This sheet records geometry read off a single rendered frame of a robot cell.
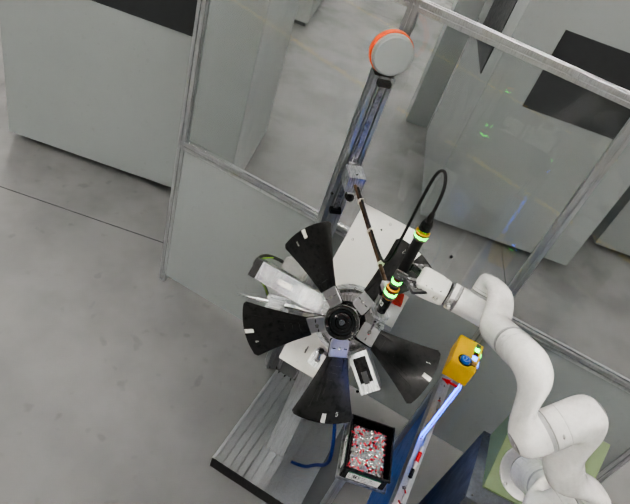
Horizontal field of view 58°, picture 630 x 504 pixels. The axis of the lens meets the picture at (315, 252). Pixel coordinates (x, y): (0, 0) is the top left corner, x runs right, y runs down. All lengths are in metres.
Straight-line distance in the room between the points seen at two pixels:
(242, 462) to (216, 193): 1.32
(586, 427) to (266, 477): 1.73
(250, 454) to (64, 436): 0.86
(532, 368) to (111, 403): 2.16
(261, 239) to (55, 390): 1.24
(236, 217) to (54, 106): 1.78
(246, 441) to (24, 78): 2.75
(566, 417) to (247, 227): 1.94
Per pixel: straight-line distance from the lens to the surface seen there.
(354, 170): 2.28
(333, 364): 1.99
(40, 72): 4.22
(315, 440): 3.01
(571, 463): 1.58
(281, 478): 2.89
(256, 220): 2.90
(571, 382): 2.86
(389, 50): 2.12
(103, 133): 4.19
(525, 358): 1.44
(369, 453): 2.14
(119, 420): 3.01
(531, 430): 1.44
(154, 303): 3.45
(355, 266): 2.21
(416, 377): 1.99
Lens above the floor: 2.60
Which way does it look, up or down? 40 degrees down
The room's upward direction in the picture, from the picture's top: 21 degrees clockwise
